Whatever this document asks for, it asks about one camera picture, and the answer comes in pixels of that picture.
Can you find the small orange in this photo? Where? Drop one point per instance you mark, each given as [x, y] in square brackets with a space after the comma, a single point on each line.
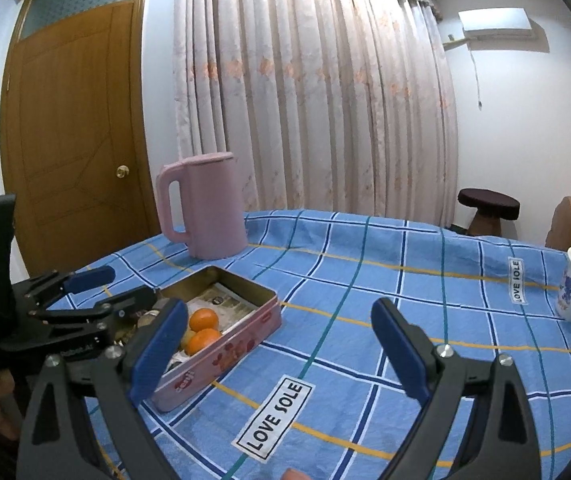
[204, 341]

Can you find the dark round stool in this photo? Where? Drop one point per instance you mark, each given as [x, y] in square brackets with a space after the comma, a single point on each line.
[488, 202]

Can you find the wooden door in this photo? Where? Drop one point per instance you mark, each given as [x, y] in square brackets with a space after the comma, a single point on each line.
[75, 110]

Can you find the large orange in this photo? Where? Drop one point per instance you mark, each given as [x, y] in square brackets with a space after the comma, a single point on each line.
[203, 319]

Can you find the pale floral curtain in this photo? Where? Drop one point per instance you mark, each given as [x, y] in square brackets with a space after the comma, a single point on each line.
[315, 85]

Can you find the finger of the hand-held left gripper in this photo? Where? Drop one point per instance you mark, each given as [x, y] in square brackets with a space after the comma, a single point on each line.
[115, 305]
[90, 278]

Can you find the pink tin box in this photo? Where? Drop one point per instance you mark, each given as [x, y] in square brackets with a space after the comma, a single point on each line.
[245, 340]

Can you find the person's right hand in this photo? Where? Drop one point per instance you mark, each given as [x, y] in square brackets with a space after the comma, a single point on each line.
[295, 475]

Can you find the pink electric kettle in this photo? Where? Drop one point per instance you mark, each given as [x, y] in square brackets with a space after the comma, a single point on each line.
[210, 205]

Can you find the brass door knob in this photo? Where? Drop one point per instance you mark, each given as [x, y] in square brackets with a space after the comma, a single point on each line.
[123, 170]

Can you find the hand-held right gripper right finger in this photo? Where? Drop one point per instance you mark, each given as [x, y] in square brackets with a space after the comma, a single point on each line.
[400, 345]

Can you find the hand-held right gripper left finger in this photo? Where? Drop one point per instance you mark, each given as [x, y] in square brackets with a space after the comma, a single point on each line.
[158, 350]

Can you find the blue plaid tablecloth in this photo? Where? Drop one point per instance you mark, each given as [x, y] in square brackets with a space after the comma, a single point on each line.
[365, 270]

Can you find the printed paper liner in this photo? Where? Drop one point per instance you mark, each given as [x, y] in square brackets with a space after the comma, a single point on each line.
[225, 305]

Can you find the white air conditioner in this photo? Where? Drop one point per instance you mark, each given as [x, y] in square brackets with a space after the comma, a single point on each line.
[498, 25]

